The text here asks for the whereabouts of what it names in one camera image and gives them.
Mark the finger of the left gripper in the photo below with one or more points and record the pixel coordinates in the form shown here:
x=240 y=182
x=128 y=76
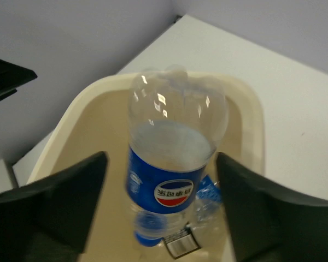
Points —
x=13 y=76

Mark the beige plastic bin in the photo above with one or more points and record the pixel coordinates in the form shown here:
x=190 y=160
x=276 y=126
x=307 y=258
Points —
x=96 y=120

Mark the blue label plastic bottle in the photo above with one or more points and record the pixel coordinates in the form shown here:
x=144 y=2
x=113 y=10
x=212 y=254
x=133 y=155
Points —
x=207 y=221

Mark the black cap pepsi bottle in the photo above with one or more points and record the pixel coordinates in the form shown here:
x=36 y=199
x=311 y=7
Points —
x=181 y=243

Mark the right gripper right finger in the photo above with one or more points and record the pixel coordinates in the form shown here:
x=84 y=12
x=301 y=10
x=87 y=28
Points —
x=269 y=222

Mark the blue cap bottle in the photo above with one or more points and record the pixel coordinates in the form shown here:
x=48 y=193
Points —
x=175 y=124

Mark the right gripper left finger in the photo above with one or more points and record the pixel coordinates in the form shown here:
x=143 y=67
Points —
x=50 y=219

